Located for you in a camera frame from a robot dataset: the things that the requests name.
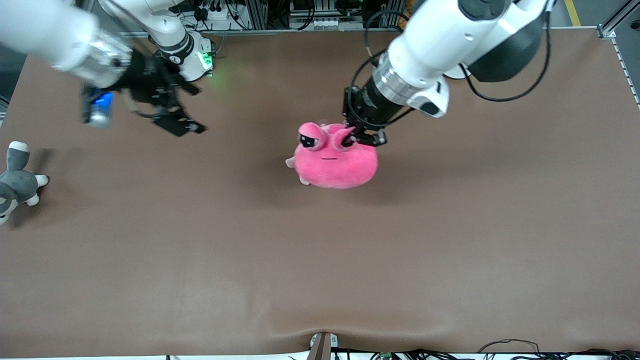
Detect bright pink blob plush toy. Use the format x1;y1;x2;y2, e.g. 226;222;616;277
292;122;380;190

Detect pale pink dog plush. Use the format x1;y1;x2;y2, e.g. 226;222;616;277
285;156;312;187

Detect white power strip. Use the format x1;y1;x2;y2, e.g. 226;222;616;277
199;7;237;22

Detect white connector block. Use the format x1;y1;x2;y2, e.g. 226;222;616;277
312;18;352;30

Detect brown table cover mat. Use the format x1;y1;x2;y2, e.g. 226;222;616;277
0;27;640;359

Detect grey white husky plush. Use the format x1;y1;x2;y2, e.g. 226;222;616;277
0;141;50;226

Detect aluminium frame rail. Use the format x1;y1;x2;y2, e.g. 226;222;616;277
120;27;603;39

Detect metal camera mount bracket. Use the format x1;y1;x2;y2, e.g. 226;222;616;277
307;331;339;360

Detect bundle of black cables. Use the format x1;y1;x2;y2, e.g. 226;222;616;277
367;338;640;360

